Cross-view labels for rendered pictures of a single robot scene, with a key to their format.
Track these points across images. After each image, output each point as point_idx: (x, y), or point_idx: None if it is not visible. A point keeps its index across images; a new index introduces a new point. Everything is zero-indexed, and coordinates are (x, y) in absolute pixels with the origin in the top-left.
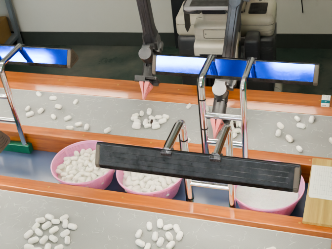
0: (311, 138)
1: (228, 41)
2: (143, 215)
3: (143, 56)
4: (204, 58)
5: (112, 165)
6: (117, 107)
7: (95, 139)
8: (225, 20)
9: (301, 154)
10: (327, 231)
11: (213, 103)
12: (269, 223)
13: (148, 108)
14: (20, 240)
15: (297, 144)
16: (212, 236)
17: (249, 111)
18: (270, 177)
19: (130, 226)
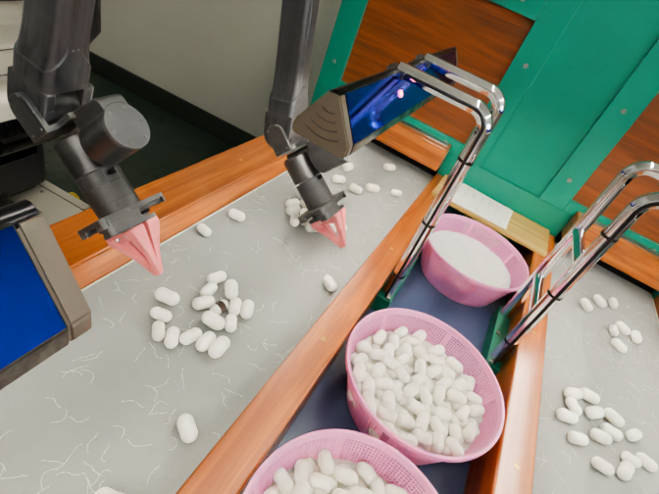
0: (373, 175)
1: (310, 37)
2: (542, 443)
3: (133, 138)
4: (397, 74)
5: None
6: (58, 363)
7: (238, 481)
8: (17, 20)
9: (404, 198)
10: (552, 247)
11: (310, 185)
12: (548, 281)
13: (165, 290)
14: None
15: (380, 190)
16: (572, 353)
17: (276, 183)
18: None
19: (576, 478)
